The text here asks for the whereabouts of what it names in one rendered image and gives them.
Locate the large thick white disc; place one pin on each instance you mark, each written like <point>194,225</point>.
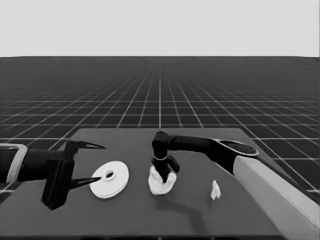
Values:
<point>116,183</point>

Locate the small white T-shaped piece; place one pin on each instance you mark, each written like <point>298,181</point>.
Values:
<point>215,191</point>

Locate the white round carrier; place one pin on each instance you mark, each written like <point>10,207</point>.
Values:
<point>166,188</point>

